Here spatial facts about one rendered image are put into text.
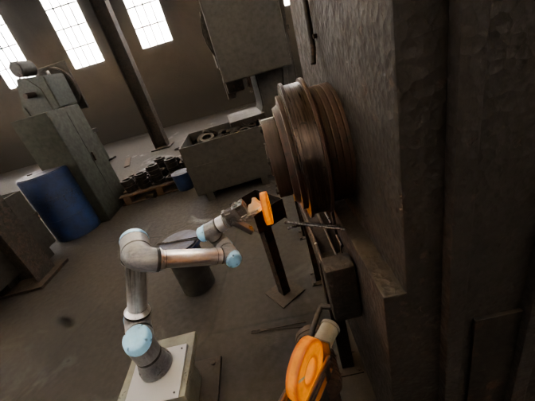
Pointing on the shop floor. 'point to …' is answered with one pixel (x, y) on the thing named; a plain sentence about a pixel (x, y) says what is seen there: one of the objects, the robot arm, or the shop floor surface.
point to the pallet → (159, 181)
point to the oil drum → (60, 203)
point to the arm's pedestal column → (205, 379)
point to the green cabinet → (73, 155)
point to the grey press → (249, 50)
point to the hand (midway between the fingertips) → (265, 204)
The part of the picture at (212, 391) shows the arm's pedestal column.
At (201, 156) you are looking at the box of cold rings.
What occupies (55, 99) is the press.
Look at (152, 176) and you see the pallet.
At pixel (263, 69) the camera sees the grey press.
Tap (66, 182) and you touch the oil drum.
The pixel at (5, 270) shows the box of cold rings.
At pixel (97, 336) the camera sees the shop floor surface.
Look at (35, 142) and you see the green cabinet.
